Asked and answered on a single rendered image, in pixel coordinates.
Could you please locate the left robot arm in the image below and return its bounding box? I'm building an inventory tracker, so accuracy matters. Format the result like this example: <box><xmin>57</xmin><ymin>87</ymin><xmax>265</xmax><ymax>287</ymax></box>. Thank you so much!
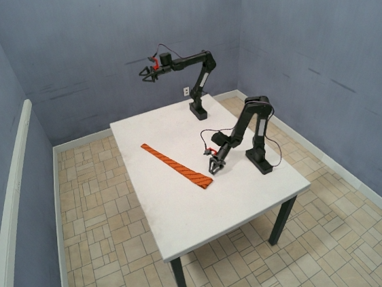
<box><xmin>211</xmin><ymin>96</ymin><xmax>273</xmax><ymax>172</ymax></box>

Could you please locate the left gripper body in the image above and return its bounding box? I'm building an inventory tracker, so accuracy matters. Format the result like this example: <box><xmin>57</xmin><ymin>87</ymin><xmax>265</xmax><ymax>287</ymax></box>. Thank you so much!
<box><xmin>205</xmin><ymin>148</ymin><xmax>228</xmax><ymax>166</ymax></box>

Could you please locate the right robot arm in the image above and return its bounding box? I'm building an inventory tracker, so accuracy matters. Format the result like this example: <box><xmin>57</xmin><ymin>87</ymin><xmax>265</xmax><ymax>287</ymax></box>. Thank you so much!
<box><xmin>159</xmin><ymin>50</ymin><xmax>216</xmax><ymax>116</ymax></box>

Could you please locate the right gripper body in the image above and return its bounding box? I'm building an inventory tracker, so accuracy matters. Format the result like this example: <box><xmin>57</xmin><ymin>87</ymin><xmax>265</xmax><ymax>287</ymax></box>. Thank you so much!
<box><xmin>149</xmin><ymin>56</ymin><xmax>164</xmax><ymax>80</ymax></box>

